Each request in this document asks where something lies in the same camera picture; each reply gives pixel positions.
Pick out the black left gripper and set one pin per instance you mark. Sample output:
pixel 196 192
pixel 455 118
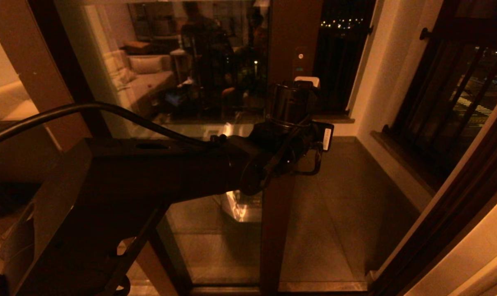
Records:
pixel 298 137

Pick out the brown framed sliding glass door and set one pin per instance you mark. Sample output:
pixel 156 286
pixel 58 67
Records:
pixel 281 230

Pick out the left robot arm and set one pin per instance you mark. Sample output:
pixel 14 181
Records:
pixel 149 176

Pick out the metal floor door track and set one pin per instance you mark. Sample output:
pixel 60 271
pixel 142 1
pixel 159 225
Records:
pixel 314 287

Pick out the black balcony railing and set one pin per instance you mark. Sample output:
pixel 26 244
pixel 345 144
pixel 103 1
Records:
pixel 450 82

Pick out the brown framed fixed glass panel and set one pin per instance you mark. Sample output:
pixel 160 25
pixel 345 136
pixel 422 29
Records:
pixel 38 61

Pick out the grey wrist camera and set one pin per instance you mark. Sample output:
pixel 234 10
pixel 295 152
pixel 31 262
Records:
pixel 308 81

